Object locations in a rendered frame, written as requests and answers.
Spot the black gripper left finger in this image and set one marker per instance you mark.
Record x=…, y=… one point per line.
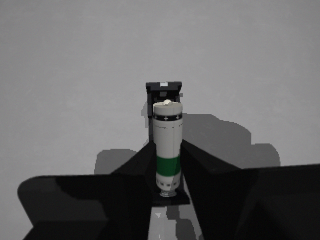
x=124, y=196

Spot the white cylindrical battery with green band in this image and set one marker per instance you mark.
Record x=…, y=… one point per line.
x=167, y=135

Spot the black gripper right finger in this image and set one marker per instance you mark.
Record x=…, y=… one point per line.
x=224, y=196

